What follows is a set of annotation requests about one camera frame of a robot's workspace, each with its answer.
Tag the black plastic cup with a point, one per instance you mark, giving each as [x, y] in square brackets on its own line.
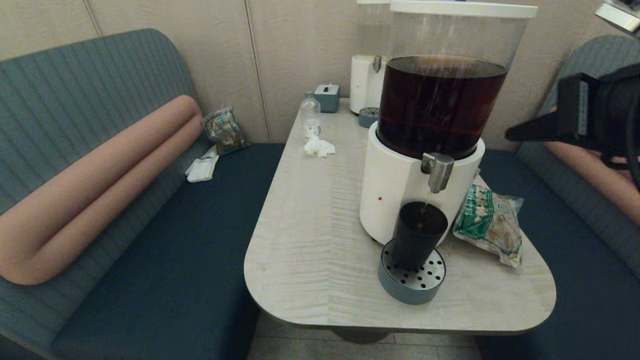
[417, 240]

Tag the golden table pedestal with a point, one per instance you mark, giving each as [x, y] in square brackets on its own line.
[360, 336]

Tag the large dark tea dispenser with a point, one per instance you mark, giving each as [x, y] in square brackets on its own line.
[400, 190]

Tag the large metal dispenser tap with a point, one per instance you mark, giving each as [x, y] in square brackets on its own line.
[440, 172]

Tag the blue bench with long bolster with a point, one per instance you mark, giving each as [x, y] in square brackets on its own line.
[175, 250]

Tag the crumpled white tissue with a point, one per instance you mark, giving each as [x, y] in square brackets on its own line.
[317, 147]

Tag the small grey drip tray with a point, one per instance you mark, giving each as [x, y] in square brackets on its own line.
[367, 120]

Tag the long pink bolster cushion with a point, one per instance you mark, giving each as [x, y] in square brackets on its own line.
[100, 189]

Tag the blue bench with short bolster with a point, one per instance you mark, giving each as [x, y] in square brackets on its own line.
[575, 240]

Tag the dark foil snack bag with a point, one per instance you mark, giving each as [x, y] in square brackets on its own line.
[225, 131]

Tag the blue grey tissue box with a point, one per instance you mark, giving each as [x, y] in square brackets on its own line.
[326, 98]

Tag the white napkin pack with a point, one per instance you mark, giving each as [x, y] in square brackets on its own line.
[202, 168]

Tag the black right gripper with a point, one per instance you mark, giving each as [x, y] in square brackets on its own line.
[610, 110]

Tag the green printed snack bag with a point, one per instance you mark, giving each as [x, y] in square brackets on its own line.
[489, 225]

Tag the large white dispenser lid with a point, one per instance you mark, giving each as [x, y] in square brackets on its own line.
[462, 9]

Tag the large grey perforated drip tray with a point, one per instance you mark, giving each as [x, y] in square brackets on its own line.
[407, 290]

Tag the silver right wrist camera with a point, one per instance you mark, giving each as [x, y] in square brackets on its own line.
[620, 15]

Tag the clear plastic bottle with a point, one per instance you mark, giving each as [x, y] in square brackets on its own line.
[310, 116]

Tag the small white water dispenser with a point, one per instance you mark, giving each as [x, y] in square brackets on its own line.
[362, 82]

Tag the small metal dispenser tap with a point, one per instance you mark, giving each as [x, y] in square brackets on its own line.
[376, 63]

